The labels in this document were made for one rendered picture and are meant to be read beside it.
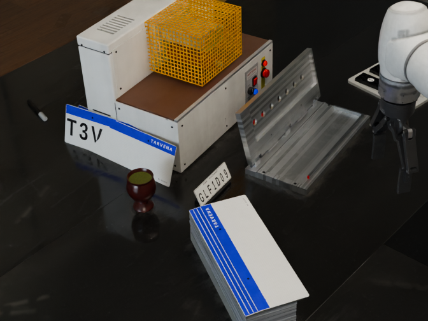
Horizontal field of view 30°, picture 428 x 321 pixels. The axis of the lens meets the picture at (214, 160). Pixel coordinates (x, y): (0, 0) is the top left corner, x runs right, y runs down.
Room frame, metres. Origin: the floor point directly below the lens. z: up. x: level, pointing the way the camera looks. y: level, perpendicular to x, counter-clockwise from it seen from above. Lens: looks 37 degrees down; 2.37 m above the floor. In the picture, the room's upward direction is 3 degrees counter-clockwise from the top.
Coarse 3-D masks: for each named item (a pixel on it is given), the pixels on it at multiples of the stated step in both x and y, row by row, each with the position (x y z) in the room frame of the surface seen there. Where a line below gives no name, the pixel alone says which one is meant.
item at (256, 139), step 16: (304, 64) 2.23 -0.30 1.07; (272, 80) 2.08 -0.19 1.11; (288, 80) 2.14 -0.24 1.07; (304, 80) 2.21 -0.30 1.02; (256, 96) 1.99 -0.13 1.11; (272, 96) 2.05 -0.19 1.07; (288, 96) 2.12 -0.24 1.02; (304, 96) 2.17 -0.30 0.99; (240, 112) 1.91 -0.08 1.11; (256, 112) 1.97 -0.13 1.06; (272, 112) 2.03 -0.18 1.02; (288, 112) 2.08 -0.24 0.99; (304, 112) 2.15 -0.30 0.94; (240, 128) 1.90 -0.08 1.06; (256, 128) 1.95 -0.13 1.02; (272, 128) 1.99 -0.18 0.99; (256, 144) 1.92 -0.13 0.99; (272, 144) 1.97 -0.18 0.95
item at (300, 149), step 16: (320, 112) 2.17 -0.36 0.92; (336, 112) 2.17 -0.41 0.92; (288, 128) 2.07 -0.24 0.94; (304, 128) 2.09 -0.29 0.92; (320, 128) 2.08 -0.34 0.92; (336, 128) 2.08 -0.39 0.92; (288, 144) 2.00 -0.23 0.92; (304, 144) 2.00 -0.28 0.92; (320, 144) 2.00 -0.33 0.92; (256, 160) 1.90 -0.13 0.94; (272, 160) 1.92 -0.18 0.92; (288, 160) 1.92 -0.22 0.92; (304, 160) 1.92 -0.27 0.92; (256, 176) 1.87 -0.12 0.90; (272, 176) 1.84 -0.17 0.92; (288, 176) 1.84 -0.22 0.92; (304, 176) 1.84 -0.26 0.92; (320, 176) 1.85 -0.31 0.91; (304, 192) 1.78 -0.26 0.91
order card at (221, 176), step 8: (224, 168) 1.86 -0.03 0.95; (208, 176) 1.80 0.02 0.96; (216, 176) 1.82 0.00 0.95; (224, 176) 1.84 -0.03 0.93; (208, 184) 1.79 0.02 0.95; (216, 184) 1.81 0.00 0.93; (224, 184) 1.83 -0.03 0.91; (200, 192) 1.75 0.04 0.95; (208, 192) 1.77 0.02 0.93; (216, 192) 1.79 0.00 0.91; (200, 200) 1.74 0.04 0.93; (208, 200) 1.76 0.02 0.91
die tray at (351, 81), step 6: (372, 66) 2.47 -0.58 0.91; (360, 72) 2.43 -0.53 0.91; (366, 72) 2.43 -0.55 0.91; (354, 78) 2.39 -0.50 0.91; (354, 84) 2.36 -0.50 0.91; (360, 84) 2.35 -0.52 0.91; (366, 90) 2.32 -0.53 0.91; (372, 90) 2.31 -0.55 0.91; (378, 96) 2.28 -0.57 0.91; (420, 96) 2.26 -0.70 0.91; (420, 102) 2.22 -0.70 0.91; (426, 102) 2.24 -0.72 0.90
